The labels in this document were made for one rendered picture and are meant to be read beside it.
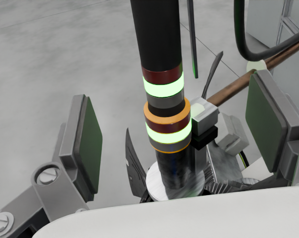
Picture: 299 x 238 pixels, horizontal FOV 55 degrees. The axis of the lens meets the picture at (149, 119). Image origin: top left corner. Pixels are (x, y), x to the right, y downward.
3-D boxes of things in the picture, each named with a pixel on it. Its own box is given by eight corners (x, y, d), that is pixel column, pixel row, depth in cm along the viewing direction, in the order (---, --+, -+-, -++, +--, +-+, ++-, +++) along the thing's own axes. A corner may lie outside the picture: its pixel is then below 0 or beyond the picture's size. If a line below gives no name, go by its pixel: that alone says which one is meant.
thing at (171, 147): (172, 114, 31) (171, 106, 30) (200, 135, 29) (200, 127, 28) (140, 135, 30) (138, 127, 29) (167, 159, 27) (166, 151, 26)
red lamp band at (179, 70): (165, 57, 26) (163, 45, 25) (191, 71, 23) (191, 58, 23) (134, 73, 24) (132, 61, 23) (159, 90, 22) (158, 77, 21)
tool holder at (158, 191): (188, 144, 39) (185, 87, 33) (228, 175, 35) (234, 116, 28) (135, 182, 36) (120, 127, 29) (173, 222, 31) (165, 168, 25)
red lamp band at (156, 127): (170, 96, 30) (169, 87, 29) (200, 116, 27) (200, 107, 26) (136, 117, 28) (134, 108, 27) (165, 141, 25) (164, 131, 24)
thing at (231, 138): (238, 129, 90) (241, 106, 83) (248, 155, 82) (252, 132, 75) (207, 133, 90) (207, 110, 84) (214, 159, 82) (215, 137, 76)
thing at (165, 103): (167, 80, 27) (166, 70, 26) (192, 96, 25) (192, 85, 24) (139, 97, 26) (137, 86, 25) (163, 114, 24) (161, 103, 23)
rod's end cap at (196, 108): (195, 113, 32) (194, 99, 30) (208, 122, 31) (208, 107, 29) (181, 122, 31) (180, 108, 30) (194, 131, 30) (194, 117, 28)
